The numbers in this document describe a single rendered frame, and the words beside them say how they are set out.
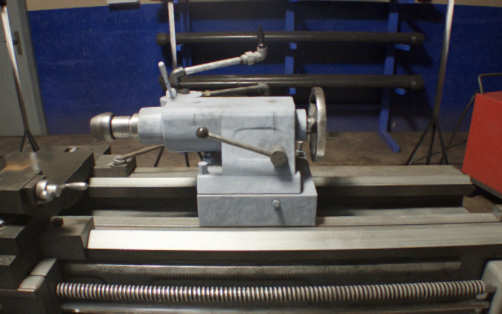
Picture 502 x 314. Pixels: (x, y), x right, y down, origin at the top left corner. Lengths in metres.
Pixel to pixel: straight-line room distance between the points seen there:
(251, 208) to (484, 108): 2.35
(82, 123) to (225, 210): 3.72
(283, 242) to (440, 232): 0.44
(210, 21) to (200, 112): 3.08
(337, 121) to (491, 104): 1.82
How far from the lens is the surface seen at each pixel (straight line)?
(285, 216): 1.18
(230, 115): 1.13
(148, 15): 4.29
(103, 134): 1.26
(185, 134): 1.16
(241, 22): 4.17
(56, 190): 1.13
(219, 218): 1.18
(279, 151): 1.09
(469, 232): 1.28
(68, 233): 1.20
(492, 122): 3.19
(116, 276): 1.28
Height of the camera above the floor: 1.48
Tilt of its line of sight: 23 degrees down
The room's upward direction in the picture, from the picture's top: 1 degrees counter-clockwise
